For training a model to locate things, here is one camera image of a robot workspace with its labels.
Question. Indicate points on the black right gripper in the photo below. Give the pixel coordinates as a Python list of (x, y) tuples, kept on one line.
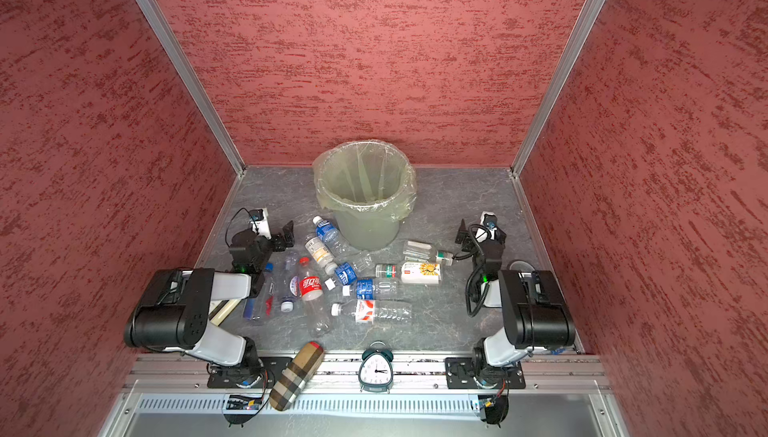
[(472, 240)]

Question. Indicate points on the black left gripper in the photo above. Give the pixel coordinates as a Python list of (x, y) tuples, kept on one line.
[(279, 240)]

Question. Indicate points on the chrysanthemum tea bottle green neck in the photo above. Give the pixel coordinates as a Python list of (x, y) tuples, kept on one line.
[(421, 273)]

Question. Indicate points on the red Coca-Cola bottle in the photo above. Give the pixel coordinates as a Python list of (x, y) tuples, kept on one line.
[(313, 298)]

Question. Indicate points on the Gamer label clear bottle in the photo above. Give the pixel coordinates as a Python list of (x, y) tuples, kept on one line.
[(287, 272)]

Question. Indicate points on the blue red label bottle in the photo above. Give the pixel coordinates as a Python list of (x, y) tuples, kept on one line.
[(258, 310)]

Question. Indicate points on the red white label water bottle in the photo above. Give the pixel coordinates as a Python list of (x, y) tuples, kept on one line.
[(374, 311)]

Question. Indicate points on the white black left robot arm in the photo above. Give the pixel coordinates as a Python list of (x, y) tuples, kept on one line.
[(172, 315)]

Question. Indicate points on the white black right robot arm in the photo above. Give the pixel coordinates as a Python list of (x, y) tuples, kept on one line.
[(535, 316)]

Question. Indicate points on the grey mesh waste bin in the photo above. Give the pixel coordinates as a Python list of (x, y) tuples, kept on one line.
[(367, 233)]

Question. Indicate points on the clear plastic bin liner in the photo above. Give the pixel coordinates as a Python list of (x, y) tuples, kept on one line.
[(367, 179)]

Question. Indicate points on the blue label water bottle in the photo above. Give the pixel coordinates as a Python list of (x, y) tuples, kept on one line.
[(331, 236)]

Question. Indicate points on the orange white label bottle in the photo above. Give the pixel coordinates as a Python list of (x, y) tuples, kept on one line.
[(321, 255)]

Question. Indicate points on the clear square green-cap bottle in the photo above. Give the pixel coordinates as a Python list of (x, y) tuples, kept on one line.
[(424, 252)]

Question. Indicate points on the grey round lid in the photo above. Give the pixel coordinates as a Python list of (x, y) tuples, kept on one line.
[(521, 266)]

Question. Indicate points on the Pocari Sweat blue bottle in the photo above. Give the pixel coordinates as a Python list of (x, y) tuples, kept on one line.
[(346, 272)]

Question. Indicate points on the plaid cylindrical case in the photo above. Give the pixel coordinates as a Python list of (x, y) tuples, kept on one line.
[(294, 378)]

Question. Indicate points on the green alarm clock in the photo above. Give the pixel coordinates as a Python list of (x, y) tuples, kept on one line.
[(375, 374)]

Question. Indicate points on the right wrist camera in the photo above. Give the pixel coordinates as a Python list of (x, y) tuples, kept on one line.
[(489, 221)]

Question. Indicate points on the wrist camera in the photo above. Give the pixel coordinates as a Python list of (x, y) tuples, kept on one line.
[(489, 221), (259, 222)]

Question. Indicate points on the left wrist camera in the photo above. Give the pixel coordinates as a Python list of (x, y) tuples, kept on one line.
[(259, 222)]

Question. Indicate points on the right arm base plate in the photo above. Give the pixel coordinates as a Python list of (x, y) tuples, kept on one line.
[(464, 373)]

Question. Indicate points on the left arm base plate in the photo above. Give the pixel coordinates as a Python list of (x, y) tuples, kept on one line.
[(269, 369)]

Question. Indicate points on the aluminium front rail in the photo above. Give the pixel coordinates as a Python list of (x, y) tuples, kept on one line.
[(408, 373)]

